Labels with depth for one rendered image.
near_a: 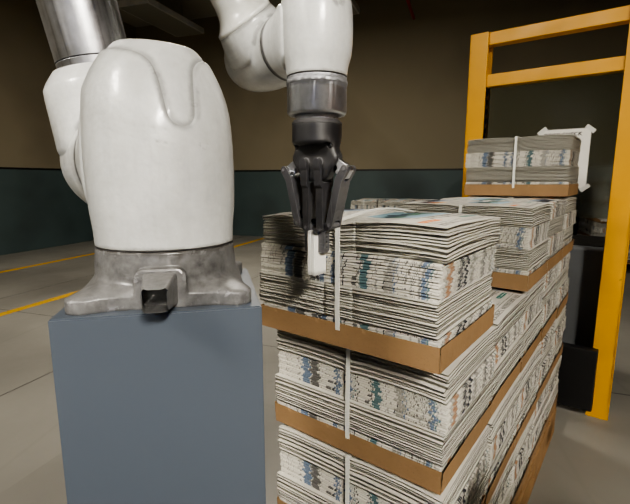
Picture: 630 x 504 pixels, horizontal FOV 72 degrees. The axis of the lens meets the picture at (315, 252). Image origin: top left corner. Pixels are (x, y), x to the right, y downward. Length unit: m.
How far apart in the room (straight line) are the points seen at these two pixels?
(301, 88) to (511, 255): 0.81
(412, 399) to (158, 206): 0.54
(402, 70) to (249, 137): 3.08
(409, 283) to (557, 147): 1.23
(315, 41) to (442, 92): 7.28
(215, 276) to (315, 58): 0.33
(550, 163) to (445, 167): 5.99
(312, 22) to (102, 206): 0.37
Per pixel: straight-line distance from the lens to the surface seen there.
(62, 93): 0.67
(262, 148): 8.64
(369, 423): 0.86
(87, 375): 0.49
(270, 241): 0.85
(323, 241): 0.66
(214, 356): 0.47
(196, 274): 0.47
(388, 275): 0.70
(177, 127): 0.46
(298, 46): 0.65
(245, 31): 0.76
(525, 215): 1.24
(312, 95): 0.64
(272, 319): 0.87
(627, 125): 2.35
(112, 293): 0.48
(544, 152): 1.84
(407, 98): 7.94
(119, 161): 0.47
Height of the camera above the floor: 1.13
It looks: 10 degrees down
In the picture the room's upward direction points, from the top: straight up
